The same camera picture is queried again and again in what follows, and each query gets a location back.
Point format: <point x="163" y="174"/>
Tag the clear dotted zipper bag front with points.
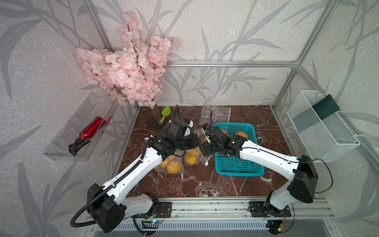
<point x="151" y="160"/>

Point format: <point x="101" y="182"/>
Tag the yellow orange potato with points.
<point x="190" y="160"/>

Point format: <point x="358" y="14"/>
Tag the black square tree base plate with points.
<point x="154" y="124"/>

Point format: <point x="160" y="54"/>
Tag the clear dotted zipper bag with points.
<point x="200" y="160"/>
<point x="151" y="160"/>
<point x="214" y="114"/>

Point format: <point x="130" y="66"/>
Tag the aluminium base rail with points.
<point x="238" y="208"/>

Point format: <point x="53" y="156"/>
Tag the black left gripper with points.
<point x="193" y="137"/>

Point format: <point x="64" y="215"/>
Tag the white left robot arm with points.
<point x="107" y="205"/>

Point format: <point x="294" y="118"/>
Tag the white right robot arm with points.
<point x="301" y="174"/>

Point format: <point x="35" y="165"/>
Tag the green potato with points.
<point x="194" y="152"/>

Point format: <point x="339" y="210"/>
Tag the dark green card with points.
<point x="326" y="107"/>

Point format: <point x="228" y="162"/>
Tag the artificial pink blossom tree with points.
<point x="133" y="74"/>

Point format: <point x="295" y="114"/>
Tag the teal plastic basket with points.
<point x="232" y="166"/>

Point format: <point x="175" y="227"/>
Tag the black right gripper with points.
<point x="207" y="151"/>

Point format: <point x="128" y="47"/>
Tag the red black hair dryer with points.
<point x="85" y="135"/>

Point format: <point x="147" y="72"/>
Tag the clear dotted zipper bag back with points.
<point x="214" y="114"/>

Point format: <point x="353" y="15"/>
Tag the white wire mesh basket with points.
<point x="327" y="139"/>

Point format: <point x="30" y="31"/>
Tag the green toy shovel yellow handle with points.
<point x="165" y="112"/>

